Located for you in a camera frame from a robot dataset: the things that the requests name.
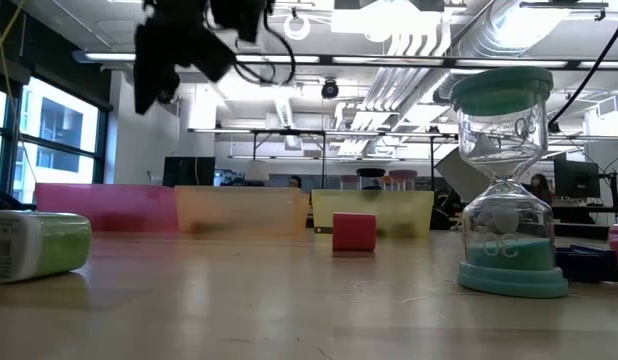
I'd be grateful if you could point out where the black metal frame rig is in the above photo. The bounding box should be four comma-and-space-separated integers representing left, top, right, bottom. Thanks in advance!
187, 127, 463, 190

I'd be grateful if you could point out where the black rig frame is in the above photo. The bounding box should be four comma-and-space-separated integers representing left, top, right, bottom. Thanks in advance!
71, 49, 618, 71

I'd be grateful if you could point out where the teal sand timer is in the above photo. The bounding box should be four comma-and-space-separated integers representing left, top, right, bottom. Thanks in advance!
448, 66, 570, 300

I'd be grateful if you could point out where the black desk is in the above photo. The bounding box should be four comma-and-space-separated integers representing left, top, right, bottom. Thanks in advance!
551, 197, 618, 241

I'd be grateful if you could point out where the white ring fixture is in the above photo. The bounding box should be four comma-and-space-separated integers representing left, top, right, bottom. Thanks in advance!
282, 13, 312, 42

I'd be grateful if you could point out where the orange plastic bin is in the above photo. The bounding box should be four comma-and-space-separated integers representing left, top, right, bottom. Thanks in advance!
174, 185, 310, 236

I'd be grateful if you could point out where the window with black frame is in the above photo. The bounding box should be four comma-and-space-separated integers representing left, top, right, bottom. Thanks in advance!
0, 74, 110, 204

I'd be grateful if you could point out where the pink wall charger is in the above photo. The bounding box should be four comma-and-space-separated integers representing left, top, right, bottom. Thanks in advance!
332, 211, 378, 252

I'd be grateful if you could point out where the indigo digital clock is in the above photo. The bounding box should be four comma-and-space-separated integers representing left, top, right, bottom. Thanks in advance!
555, 243, 618, 284

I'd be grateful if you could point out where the pink plastic bin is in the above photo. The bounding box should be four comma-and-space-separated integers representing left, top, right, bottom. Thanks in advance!
34, 182, 179, 234

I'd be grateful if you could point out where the black monitor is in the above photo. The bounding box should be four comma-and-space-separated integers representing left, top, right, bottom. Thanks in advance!
553, 158, 601, 200
162, 156, 217, 188

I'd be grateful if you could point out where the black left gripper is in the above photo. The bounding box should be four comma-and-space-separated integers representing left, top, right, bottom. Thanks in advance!
133, 0, 239, 116

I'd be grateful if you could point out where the green wall charger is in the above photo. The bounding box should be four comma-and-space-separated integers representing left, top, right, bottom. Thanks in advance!
0, 209, 93, 285

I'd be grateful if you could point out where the black-capped blue sand timer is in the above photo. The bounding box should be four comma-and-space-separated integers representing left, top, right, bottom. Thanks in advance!
356, 167, 386, 191

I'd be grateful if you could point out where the silver ceiling duct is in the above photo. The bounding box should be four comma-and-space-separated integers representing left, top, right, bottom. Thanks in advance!
433, 0, 573, 101

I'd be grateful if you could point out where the yellow plastic bin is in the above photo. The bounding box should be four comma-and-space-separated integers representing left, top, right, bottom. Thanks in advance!
311, 188, 435, 240

